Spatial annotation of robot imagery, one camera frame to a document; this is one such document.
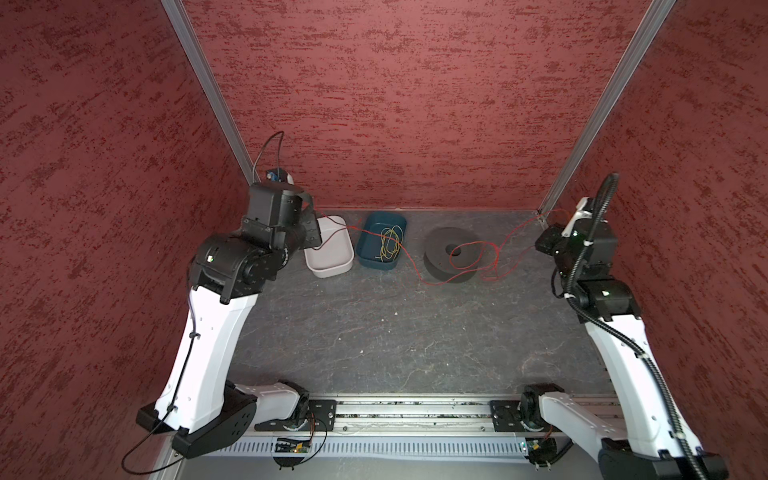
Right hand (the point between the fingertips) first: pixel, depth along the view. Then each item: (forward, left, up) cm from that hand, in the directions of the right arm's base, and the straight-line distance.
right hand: (550, 228), depth 69 cm
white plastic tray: (+18, +59, -33) cm, 70 cm away
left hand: (-4, +56, +7) cm, 57 cm away
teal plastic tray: (+22, +46, -32) cm, 61 cm away
